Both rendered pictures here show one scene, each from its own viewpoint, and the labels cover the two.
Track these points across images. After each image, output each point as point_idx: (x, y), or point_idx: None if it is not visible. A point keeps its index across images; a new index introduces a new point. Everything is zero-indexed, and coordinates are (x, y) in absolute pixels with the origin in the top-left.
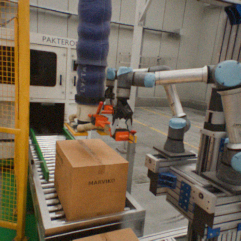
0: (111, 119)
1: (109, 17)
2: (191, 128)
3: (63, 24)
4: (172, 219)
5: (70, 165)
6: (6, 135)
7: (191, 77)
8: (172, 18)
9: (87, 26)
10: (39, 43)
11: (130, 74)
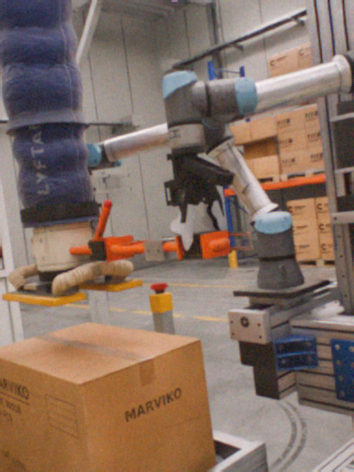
0: (44, 319)
1: (71, 14)
2: (213, 291)
3: None
4: (277, 466)
5: (65, 384)
6: None
7: (319, 81)
8: (111, 99)
9: (26, 35)
10: None
11: (198, 87)
